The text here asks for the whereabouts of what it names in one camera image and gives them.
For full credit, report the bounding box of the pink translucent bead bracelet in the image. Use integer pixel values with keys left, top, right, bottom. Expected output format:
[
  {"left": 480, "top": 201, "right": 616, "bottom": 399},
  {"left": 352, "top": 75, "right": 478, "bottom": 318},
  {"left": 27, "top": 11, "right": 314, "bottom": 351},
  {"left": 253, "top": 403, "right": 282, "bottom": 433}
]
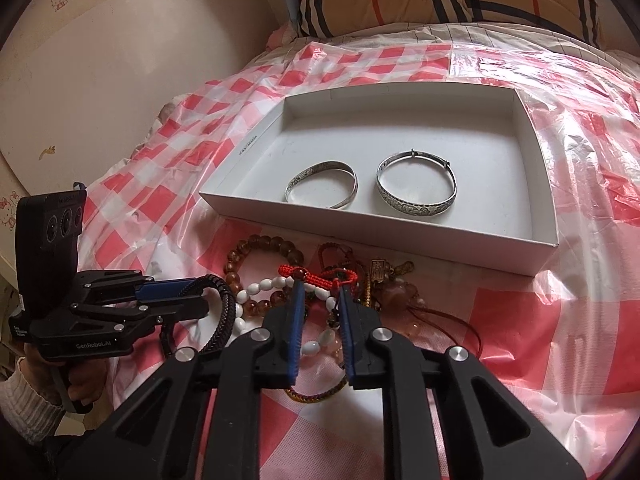
[{"left": 319, "top": 327, "right": 347, "bottom": 358}]

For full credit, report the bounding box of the pink bedding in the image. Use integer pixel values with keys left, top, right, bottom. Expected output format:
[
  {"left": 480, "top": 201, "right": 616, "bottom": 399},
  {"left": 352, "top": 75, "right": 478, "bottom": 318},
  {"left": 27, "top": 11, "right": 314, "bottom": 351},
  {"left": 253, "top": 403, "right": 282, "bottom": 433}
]
[{"left": 265, "top": 24, "right": 301, "bottom": 51}]

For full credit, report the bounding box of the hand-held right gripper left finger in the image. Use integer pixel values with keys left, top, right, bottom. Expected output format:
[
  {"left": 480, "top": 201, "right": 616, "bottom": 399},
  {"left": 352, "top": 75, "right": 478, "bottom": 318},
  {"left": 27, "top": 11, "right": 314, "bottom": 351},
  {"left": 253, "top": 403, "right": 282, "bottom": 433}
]
[{"left": 62, "top": 280, "right": 307, "bottom": 480}]

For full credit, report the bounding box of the white bead bracelet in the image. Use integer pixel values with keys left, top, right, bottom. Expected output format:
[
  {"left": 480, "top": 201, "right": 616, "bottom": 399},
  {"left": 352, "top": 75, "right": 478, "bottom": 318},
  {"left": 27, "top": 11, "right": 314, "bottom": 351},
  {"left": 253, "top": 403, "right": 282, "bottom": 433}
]
[{"left": 232, "top": 277, "right": 346, "bottom": 356}]

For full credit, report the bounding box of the pink carved pendant brown cord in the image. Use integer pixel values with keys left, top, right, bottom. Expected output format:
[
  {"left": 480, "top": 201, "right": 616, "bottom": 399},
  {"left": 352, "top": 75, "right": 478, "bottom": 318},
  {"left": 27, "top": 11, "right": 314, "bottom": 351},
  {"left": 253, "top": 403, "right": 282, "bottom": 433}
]
[{"left": 380, "top": 275, "right": 483, "bottom": 358}]

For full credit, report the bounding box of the amber bead bracelet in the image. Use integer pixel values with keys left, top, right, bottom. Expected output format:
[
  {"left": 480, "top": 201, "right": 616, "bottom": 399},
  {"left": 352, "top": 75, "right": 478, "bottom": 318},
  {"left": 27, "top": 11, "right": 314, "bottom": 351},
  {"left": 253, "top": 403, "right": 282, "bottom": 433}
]
[{"left": 223, "top": 234, "right": 306, "bottom": 317}]

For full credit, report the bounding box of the red checkered plastic sheet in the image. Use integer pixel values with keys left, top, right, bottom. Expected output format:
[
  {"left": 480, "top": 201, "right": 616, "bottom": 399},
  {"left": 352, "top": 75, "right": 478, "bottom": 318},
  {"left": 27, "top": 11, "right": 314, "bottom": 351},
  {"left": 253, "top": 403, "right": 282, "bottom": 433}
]
[{"left": 75, "top": 42, "right": 640, "bottom": 480}]

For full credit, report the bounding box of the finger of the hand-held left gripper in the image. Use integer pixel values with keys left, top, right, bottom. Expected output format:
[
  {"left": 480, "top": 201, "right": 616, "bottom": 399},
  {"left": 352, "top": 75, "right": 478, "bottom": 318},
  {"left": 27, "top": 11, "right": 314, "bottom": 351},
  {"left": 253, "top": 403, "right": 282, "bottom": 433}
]
[
  {"left": 40, "top": 297, "right": 210, "bottom": 333},
  {"left": 75, "top": 269, "right": 213, "bottom": 306}
]

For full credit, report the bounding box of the black braided leather bracelet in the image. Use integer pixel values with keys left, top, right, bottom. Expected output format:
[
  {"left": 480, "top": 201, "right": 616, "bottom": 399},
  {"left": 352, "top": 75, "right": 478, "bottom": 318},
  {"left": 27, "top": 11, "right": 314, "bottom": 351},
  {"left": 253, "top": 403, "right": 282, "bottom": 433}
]
[{"left": 161, "top": 275, "right": 237, "bottom": 358}]

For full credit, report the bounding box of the red braided cord bracelet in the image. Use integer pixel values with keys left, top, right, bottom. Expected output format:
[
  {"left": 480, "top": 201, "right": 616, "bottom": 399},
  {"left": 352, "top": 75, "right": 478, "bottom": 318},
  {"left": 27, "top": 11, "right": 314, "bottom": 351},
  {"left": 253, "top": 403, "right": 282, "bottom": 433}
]
[{"left": 277, "top": 264, "right": 358, "bottom": 291}]

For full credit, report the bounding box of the brown cord bracelet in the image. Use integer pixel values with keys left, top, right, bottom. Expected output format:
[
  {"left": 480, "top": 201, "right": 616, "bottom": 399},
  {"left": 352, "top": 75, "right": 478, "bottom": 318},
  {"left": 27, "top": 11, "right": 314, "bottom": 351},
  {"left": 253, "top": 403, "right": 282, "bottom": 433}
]
[{"left": 317, "top": 241, "right": 373, "bottom": 281}]

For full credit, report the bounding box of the engraved silver bangle with clasp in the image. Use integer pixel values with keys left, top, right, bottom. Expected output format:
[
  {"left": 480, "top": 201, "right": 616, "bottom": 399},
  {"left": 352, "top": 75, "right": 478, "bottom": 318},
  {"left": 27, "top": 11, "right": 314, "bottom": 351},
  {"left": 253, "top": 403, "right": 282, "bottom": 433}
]
[{"left": 376, "top": 149, "right": 458, "bottom": 216}]

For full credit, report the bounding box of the person's left hand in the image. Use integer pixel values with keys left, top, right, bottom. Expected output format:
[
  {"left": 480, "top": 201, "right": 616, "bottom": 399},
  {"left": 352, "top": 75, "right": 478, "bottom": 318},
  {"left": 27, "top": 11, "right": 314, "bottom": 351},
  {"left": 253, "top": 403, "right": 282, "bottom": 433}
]
[{"left": 22, "top": 347, "right": 108, "bottom": 411}]

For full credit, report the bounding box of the brass charm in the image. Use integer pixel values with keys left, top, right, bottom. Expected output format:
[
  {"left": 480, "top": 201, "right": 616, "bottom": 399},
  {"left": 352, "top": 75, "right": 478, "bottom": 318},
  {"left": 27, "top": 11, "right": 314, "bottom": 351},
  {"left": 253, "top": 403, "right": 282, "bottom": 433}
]
[{"left": 369, "top": 257, "right": 415, "bottom": 286}]

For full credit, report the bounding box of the person's left forearm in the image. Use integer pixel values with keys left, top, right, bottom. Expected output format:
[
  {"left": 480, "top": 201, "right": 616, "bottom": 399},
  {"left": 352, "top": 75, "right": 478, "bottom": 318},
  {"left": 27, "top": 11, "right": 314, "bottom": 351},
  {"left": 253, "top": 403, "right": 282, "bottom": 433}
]
[{"left": 0, "top": 360, "right": 68, "bottom": 443}]

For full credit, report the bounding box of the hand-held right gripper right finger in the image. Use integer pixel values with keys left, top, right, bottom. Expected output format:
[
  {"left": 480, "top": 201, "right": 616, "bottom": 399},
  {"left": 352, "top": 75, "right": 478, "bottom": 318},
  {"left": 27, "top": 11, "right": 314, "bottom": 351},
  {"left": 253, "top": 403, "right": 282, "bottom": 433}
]
[{"left": 336, "top": 282, "right": 586, "bottom": 480}]

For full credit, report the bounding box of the gold braided bracelet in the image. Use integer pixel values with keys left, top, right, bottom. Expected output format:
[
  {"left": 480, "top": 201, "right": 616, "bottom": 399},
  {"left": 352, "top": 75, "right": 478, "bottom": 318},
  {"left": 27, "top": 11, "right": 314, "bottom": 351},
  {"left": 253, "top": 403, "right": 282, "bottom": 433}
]
[{"left": 285, "top": 377, "right": 348, "bottom": 403}]

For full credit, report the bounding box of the plain silver bangle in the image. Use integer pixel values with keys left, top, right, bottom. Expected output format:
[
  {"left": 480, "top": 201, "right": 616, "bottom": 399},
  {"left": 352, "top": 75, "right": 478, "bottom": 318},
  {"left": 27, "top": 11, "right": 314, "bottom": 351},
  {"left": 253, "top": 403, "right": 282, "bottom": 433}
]
[{"left": 285, "top": 160, "right": 359, "bottom": 210}]

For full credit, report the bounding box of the white cardboard box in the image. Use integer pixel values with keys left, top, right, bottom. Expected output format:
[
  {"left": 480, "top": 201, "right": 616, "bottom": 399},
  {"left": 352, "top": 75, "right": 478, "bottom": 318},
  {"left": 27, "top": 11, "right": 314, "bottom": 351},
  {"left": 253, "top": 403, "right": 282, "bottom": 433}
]
[{"left": 199, "top": 82, "right": 559, "bottom": 278}]

